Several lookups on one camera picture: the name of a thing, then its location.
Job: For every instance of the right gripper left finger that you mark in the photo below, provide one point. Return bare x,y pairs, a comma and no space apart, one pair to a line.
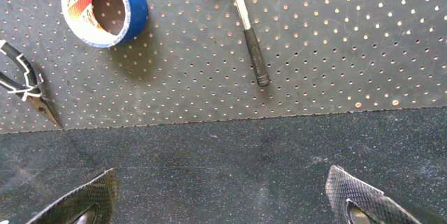
94,196

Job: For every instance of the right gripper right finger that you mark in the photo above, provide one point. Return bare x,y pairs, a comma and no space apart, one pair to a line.
352,192

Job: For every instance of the hammer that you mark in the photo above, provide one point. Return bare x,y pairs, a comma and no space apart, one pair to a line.
256,60

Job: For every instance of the roll of blue tape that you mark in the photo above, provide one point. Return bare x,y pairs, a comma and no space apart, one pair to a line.
138,11

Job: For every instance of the black pegboard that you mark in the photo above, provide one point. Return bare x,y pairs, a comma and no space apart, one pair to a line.
314,60

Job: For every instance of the black pliers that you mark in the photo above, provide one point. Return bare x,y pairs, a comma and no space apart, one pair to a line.
43,109

